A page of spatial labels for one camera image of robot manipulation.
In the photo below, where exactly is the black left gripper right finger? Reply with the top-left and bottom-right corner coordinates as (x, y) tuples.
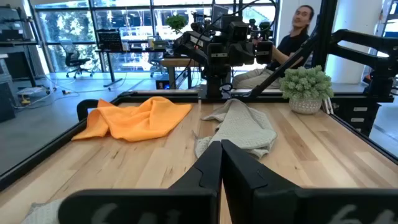
(222, 139), (398, 224)

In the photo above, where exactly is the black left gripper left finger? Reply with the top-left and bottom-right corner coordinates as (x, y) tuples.
(58, 140), (223, 224)

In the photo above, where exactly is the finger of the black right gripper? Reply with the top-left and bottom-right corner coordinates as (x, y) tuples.
(207, 42), (230, 68)
(256, 39), (274, 65)

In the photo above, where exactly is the grey waffle-weave towel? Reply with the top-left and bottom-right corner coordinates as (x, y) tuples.
(194, 98), (278, 159)

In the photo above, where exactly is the orange microfiber towel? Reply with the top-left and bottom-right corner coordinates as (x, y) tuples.
(71, 96), (193, 143)

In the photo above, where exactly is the green microfiber towel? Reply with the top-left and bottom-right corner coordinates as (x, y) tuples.
(21, 198), (65, 224)

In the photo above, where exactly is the person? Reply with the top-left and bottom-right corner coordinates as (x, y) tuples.
(231, 4), (315, 91)

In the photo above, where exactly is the wooden desk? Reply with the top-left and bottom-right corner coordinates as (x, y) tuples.
(160, 57), (200, 90)

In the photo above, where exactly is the artificial plant in white pot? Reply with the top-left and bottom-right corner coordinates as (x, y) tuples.
(279, 65), (335, 115)

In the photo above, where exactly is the green hanging plant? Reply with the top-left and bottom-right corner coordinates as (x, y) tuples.
(165, 14), (188, 34)

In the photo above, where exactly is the black office chair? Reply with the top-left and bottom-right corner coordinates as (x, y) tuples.
(148, 52), (169, 78)
(58, 39), (95, 79)

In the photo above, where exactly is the black office desk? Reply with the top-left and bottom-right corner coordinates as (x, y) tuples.
(95, 46), (169, 88)

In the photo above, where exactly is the black drawer cabinet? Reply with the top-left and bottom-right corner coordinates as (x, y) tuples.
(331, 96), (382, 138)

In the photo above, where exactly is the black perforated desk panel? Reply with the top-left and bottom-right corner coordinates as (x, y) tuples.
(96, 29), (124, 52)

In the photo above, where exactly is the white power strip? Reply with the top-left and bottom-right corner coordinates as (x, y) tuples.
(17, 86), (48, 96)

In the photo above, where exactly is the black shelving unit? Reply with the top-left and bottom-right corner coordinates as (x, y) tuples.
(0, 6), (41, 88)

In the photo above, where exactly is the black floor box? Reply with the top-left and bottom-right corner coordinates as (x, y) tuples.
(0, 81), (16, 123)

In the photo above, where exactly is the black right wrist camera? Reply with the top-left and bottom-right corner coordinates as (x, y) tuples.
(229, 21), (250, 43)

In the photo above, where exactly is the black arched bracket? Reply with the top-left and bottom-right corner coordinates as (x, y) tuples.
(76, 98), (100, 122)

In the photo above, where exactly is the black aluminium table frame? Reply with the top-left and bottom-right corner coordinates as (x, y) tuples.
(0, 0), (398, 192)

